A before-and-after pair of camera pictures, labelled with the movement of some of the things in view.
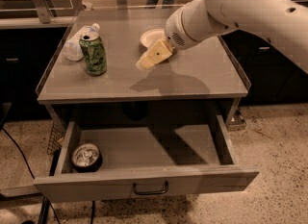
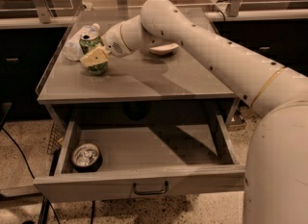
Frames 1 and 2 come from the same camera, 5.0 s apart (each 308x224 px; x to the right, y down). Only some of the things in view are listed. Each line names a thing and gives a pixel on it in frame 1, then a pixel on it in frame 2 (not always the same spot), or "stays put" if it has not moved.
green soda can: [94, 53] stays put
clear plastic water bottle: [72, 50] stays put
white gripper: [174, 32] -> [113, 40]
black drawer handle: [165, 190] stays put
